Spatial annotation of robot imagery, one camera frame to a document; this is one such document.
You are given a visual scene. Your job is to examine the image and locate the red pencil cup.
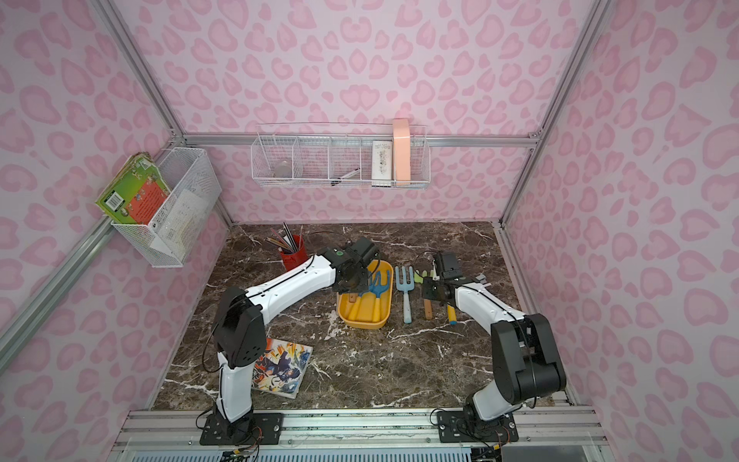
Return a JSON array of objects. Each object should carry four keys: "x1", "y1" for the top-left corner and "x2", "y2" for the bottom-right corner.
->
[{"x1": 280, "y1": 234, "x2": 309, "y2": 271}]

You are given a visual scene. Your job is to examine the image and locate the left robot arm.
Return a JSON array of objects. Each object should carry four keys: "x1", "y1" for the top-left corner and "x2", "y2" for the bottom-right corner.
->
[{"x1": 212, "y1": 238, "x2": 380, "y2": 425}]

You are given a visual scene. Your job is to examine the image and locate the blue rake yellow handle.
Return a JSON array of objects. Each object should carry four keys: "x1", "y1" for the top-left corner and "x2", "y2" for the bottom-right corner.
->
[{"x1": 369, "y1": 271, "x2": 392, "y2": 323}]

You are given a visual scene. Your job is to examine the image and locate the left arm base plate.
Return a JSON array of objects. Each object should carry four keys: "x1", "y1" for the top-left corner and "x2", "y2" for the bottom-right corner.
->
[{"x1": 199, "y1": 410, "x2": 285, "y2": 447}]

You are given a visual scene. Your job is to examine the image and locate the grey round object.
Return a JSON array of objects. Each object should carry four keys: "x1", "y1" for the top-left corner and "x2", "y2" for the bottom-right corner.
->
[{"x1": 273, "y1": 159, "x2": 294, "y2": 178}]

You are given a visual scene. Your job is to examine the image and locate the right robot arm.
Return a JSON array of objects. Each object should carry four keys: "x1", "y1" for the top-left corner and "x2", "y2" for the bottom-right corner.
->
[{"x1": 421, "y1": 251, "x2": 567, "y2": 422}]

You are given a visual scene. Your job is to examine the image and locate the light blue hand fork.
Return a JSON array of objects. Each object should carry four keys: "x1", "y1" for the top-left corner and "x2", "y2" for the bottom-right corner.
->
[{"x1": 395, "y1": 266, "x2": 415, "y2": 325}]

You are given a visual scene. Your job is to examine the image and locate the pink box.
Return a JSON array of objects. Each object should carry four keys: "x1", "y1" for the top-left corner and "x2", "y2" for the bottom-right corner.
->
[{"x1": 393, "y1": 119, "x2": 411, "y2": 185}]

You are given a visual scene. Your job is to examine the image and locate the white mesh wall basket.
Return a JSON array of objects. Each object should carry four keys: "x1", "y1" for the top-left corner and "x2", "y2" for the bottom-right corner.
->
[{"x1": 113, "y1": 147, "x2": 221, "y2": 268}]

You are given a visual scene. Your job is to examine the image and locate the white papers in basket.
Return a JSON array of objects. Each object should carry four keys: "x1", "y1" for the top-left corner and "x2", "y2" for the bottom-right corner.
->
[{"x1": 151, "y1": 190, "x2": 206, "y2": 261}]

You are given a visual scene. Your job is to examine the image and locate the yellow plastic storage box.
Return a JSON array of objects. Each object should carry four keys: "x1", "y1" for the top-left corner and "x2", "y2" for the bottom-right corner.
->
[{"x1": 337, "y1": 260, "x2": 394, "y2": 330}]

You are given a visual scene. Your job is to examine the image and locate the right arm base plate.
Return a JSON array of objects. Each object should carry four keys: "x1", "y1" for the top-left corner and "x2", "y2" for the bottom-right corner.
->
[{"x1": 429, "y1": 409, "x2": 519, "y2": 446}]

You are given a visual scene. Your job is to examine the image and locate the pencils in cup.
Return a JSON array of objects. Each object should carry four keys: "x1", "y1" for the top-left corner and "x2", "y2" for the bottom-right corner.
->
[{"x1": 267, "y1": 223, "x2": 300, "y2": 254}]

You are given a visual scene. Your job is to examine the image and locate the white card box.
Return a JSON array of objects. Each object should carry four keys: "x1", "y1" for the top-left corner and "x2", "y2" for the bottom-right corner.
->
[{"x1": 371, "y1": 141, "x2": 393, "y2": 187}]

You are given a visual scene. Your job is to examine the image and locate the green red book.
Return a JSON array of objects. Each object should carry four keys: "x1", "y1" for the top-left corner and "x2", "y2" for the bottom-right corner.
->
[{"x1": 96, "y1": 152, "x2": 171, "y2": 225}]

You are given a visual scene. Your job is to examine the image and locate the white wire wall shelf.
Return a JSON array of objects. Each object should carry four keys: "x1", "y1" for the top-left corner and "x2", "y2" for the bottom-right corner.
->
[{"x1": 250, "y1": 122, "x2": 431, "y2": 189}]

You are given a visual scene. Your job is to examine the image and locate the manga comic book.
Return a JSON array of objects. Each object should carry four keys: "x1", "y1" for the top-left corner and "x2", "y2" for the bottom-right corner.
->
[{"x1": 252, "y1": 338, "x2": 313, "y2": 400}]

